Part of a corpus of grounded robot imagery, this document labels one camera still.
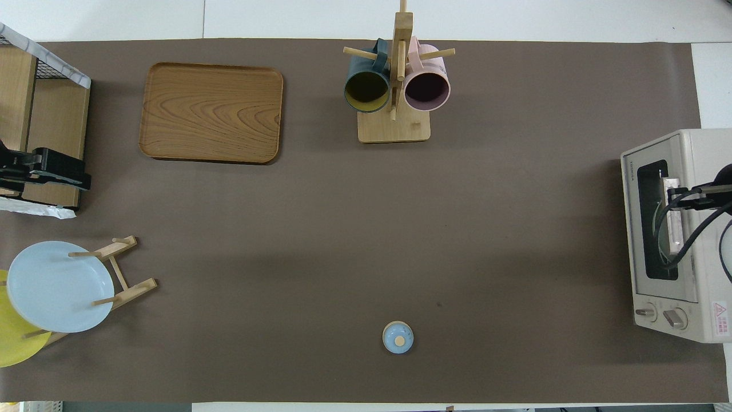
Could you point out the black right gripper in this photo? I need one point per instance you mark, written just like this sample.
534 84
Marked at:
724 194

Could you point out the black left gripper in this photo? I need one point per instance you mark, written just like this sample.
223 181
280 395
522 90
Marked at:
14 169

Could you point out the cream toaster oven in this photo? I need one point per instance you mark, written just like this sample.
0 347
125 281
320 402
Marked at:
709 286

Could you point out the wooden two-step shelf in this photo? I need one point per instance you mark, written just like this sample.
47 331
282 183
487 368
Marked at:
57 120

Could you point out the wooden shelf box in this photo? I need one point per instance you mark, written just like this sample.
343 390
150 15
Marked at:
57 67

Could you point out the light blue plate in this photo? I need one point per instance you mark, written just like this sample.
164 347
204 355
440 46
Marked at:
51 292

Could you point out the wooden plate rack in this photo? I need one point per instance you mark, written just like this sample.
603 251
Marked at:
134 290

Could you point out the wooden serving tray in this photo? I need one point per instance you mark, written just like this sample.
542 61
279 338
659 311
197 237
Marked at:
211 111

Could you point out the yellow plate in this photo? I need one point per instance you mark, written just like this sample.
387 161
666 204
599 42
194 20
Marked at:
11 343

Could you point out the brown table mat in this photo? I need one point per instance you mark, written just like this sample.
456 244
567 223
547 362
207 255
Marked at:
343 229

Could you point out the pink mug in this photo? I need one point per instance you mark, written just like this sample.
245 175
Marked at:
426 88

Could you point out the wooden mug tree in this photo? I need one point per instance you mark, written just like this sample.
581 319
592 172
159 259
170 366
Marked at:
394 129

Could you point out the dark teal mug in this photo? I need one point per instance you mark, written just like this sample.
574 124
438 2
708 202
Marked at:
366 91

